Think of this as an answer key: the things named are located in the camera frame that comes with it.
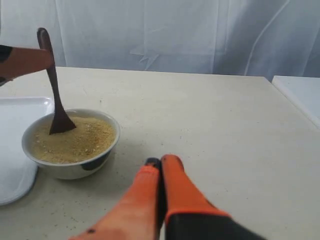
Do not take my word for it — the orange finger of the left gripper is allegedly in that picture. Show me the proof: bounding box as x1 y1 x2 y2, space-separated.
0 45 54 81

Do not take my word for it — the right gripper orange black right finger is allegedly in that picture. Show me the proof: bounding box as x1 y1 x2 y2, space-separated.
161 154 263 240

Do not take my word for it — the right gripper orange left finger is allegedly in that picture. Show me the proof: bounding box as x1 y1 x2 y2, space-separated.
70 157 162 240

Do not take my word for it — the dark red wooden spoon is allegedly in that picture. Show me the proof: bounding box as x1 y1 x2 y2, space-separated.
37 27 76 135

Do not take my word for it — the yellow grain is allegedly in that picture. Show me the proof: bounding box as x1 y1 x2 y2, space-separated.
30 116 116 164

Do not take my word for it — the white bowl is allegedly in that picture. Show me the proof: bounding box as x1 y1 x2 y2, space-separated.
21 108 121 180

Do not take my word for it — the white plastic tray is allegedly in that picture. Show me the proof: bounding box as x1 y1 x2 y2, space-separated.
0 97 54 206

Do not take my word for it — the white backdrop curtain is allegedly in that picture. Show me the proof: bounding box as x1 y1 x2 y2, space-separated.
0 0 320 80

